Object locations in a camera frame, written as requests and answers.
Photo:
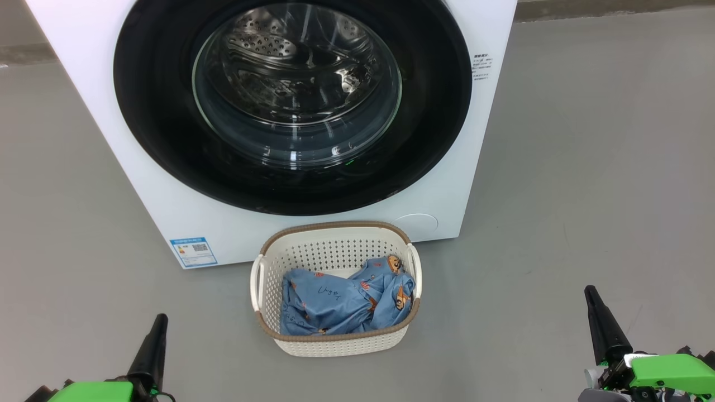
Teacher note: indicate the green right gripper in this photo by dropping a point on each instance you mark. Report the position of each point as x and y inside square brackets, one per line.
[670, 371]

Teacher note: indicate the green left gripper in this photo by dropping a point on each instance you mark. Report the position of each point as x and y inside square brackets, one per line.
[89, 392]

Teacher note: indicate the black round washer door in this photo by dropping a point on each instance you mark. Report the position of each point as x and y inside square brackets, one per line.
[156, 111]

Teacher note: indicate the white front-load washing machine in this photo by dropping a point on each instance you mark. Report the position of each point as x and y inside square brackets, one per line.
[223, 234]

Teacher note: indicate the blue energy label sticker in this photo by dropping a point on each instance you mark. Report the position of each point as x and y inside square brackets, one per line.
[193, 252]

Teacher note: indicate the cream perforated laundry basket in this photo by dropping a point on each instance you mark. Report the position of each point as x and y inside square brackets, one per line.
[335, 346]

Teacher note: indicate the small black text label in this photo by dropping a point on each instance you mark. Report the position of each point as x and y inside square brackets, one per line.
[481, 67]

